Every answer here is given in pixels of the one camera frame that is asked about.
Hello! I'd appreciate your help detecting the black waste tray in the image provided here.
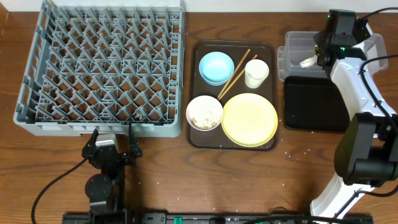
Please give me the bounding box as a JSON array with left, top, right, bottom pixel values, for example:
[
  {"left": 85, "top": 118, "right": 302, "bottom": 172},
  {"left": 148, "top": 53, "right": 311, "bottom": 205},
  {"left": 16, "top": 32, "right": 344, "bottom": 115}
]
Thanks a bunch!
[{"left": 284, "top": 76, "right": 350, "bottom": 133}]

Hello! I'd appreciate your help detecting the yellow plate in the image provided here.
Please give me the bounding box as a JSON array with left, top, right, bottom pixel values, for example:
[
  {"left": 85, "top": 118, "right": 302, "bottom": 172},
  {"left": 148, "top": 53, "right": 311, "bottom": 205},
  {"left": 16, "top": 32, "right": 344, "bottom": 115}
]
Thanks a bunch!
[{"left": 221, "top": 93, "right": 279, "bottom": 147}]

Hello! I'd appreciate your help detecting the upper wooden chopstick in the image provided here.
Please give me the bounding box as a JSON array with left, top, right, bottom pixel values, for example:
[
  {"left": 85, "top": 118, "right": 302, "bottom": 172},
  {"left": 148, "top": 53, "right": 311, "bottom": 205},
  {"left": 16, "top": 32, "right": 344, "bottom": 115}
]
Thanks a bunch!
[{"left": 217, "top": 49, "right": 251, "bottom": 100}]

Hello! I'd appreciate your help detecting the wooden chopstick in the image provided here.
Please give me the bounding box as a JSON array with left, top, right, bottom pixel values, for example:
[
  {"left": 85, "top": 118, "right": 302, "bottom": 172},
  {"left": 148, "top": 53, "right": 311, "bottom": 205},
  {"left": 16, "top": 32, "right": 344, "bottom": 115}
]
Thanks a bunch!
[
  {"left": 217, "top": 68, "right": 245, "bottom": 101},
  {"left": 217, "top": 49, "right": 251, "bottom": 100}
]

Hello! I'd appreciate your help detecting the white cup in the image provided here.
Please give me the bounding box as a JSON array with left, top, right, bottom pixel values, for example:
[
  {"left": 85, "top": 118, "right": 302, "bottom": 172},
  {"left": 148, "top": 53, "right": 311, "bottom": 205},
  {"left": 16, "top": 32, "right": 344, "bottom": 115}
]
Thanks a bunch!
[{"left": 244, "top": 59, "right": 270, "bottom": 89}]

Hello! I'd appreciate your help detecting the light blue bowl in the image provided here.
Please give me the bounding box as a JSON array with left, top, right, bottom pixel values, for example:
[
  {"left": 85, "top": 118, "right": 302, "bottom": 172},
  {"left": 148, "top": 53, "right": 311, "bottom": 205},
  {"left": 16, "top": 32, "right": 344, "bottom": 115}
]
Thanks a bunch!
[{"left": 199, "top": 52, "right": 235, "bottom": 86}]

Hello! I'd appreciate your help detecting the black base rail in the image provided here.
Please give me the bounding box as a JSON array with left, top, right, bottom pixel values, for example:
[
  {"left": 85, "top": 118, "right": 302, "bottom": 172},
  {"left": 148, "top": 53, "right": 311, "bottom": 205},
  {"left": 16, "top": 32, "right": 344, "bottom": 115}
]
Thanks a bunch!
[{"left": 62, "top": 213, "right": 374, "bottom": 224}]

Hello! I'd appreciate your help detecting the lower wooden chopstick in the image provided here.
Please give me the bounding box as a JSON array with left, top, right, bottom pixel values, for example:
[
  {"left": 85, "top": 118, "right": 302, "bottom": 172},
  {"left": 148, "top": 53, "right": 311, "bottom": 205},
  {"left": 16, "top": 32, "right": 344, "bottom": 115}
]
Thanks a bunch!
[{"left": 217, "top": 68, "right": 245, "bottom": 101}]

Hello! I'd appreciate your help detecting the white bowl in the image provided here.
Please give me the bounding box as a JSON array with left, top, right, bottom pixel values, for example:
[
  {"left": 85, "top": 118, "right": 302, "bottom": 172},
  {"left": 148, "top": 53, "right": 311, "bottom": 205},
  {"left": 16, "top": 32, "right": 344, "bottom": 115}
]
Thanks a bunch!
[{"left": 186, "top": 95, "right": 223, "bottom": 131}]

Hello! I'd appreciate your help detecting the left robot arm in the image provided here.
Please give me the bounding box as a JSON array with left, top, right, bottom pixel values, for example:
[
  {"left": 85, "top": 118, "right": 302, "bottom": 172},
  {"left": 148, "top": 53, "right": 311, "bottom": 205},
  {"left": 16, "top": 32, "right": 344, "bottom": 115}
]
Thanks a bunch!
[{"left": 82, "top": 126, "right": 142, "bottom": 223}]

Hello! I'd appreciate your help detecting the grey dish rack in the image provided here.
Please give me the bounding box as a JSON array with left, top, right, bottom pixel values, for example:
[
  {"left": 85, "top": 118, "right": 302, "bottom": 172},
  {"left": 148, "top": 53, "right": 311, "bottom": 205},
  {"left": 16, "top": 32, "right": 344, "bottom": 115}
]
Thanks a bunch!
[{"left": 13, "top": 1, "right": 185, "bottom": 138}]

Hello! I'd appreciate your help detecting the clear plastic bin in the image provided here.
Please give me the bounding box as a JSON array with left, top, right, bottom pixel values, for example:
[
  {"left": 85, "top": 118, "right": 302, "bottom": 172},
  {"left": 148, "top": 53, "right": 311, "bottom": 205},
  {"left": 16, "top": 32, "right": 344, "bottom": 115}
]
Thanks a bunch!
[{"left": 277, "top": 31, "right": 387, "bottom": 81}]

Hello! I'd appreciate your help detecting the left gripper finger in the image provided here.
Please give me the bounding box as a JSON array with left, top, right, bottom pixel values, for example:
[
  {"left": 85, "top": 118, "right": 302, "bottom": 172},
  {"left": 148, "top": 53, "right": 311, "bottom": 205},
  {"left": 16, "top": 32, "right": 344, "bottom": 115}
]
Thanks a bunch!
[
  {"left": 89, "top": 129, "right": 99, "bottom": 146},
  {"left": 128, "top": 123, "right": 139, "bottom": 151}
]

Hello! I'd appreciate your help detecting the white paper napkin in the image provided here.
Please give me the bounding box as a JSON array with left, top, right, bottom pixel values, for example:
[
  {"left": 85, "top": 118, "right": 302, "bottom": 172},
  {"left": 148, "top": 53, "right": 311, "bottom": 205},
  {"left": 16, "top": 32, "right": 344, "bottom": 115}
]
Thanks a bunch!
[{"left": 300, "top": 55, "right": 318, "bottom": 68}]

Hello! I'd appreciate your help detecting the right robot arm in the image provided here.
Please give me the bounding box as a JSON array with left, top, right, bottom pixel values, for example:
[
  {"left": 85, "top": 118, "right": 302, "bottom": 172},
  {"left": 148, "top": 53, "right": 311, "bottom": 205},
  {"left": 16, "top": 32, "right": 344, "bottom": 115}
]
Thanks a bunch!
[{"left": 310, "top": 9, "right": 397, "bottom": 223}]

